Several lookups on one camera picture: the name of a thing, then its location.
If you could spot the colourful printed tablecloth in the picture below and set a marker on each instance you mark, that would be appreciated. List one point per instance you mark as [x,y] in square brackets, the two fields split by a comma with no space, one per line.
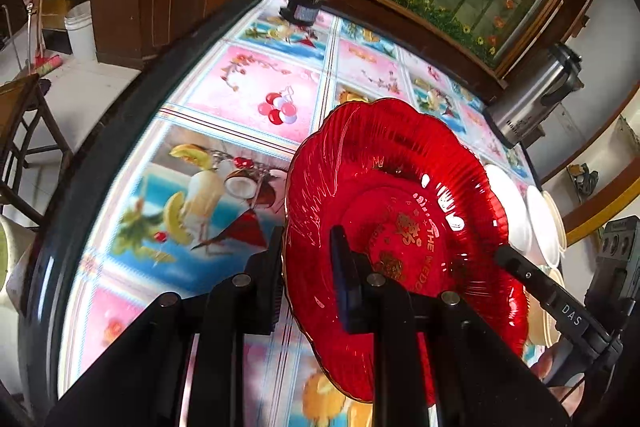
[204,188]

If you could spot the stainless steel thermos jug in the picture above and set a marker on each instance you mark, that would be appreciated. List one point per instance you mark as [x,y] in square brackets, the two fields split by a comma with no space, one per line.
[547,78]

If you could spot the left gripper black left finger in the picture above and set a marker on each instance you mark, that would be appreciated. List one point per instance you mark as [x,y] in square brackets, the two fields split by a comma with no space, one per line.
[180,362]

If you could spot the white foam bowl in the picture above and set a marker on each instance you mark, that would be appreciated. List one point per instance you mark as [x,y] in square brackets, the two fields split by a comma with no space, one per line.
[549,238]
[520,230]

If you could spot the beige paper bowl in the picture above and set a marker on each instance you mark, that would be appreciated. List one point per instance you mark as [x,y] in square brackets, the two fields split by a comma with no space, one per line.
[541,325]

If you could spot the small black jar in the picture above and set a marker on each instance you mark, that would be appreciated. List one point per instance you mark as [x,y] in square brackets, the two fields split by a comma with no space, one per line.
[302,13]

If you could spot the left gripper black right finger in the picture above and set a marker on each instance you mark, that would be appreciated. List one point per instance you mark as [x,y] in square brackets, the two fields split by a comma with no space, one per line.
[478,379]

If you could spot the white plastic bucket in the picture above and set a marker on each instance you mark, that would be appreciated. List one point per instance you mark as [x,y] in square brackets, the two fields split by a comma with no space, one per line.
[79,28]

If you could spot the red glass flower plate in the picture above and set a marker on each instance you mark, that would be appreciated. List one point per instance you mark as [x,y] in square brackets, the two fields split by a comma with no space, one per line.
[417,203]

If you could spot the wooden chair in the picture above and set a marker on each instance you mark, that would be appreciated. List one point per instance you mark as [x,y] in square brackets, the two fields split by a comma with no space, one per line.
[23,107]

